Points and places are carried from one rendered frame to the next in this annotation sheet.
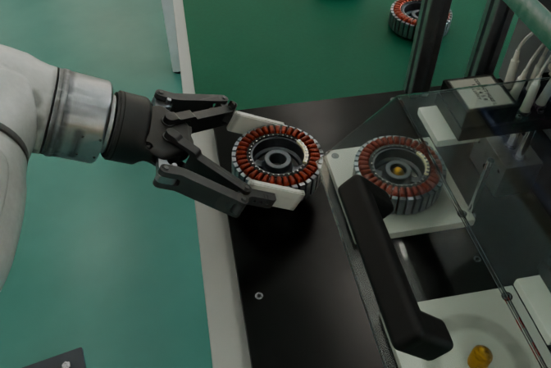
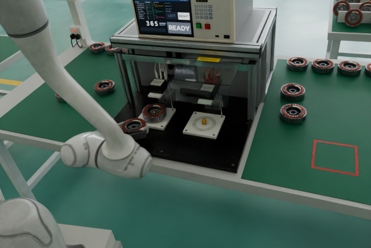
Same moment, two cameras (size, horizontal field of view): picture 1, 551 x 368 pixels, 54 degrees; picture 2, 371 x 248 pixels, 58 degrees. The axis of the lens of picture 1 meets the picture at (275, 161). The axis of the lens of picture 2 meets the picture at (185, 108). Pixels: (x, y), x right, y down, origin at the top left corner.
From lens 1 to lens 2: 0.95 m
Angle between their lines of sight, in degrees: 41
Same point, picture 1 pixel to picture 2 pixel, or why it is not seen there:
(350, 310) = (178, 137)
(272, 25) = (68, 117)
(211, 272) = not seen: hidden behind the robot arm
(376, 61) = (109, 104)
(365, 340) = (186, 138)
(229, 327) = (163, 162)
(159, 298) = not seen: outside the picture
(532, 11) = (157, 59)
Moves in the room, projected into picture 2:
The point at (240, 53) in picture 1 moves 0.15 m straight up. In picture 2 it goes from (72, 129) to (62, 104)
